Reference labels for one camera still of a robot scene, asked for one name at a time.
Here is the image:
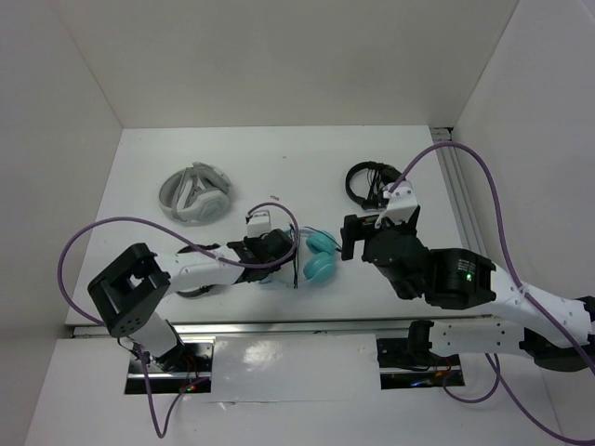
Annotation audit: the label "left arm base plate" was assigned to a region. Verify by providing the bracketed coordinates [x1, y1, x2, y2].
[120, 336, 215, 395]

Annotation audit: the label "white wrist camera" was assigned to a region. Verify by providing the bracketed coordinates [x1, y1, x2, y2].
[375, 181, 418, 229]
[245, 209, 272, 238]

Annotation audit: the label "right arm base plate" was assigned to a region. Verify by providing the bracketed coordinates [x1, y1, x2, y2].
[377, 338, 465, 390]

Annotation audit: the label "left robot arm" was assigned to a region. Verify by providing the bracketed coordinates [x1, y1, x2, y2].
[87, 230, 296, 371]

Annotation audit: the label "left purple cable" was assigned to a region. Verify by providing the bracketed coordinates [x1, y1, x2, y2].
[56, 203, 298, 439]

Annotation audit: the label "white grey gaming headset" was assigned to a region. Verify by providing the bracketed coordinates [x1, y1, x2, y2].
[158, 163, 232, 224]

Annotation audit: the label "thin black headphone cable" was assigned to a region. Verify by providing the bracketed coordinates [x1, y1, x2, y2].
[286, 223, 340, 290]

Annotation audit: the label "black headphones back right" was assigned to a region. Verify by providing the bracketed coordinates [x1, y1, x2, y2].
[344, 161, 402, 211]

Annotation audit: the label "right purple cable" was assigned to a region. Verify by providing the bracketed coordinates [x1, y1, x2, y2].
[390, 142, 595, 445]

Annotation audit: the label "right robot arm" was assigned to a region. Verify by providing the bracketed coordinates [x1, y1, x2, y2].
[340, 214, 594, 373]

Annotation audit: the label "aluminium side rail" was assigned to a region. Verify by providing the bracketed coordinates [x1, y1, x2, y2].
[434, 147, 487, 256]

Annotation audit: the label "teal cat-ear headphones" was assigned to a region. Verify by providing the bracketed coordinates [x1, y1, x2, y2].
[259, 226, 340, 287]

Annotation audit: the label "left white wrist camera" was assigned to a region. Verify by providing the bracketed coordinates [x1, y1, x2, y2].
[245, 209, 272, 238]

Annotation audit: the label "black headphones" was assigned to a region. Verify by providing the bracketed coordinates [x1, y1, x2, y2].
[344, 161, 402, 211]
[177, 285, 214, 299]

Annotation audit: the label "purple cable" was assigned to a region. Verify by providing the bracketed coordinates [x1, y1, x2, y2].
[56, 203, 298, 439]
[390, 142, 595, 445]

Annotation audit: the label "black headphones front left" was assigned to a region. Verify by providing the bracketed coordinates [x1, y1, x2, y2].
[177, 285, 214, 299]

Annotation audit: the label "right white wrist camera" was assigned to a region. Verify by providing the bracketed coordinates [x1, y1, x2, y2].
[375, 181, 418, 229]

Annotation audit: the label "aluminium front rail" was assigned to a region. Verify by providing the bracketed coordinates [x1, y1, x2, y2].
[73, 316, 492, 337]

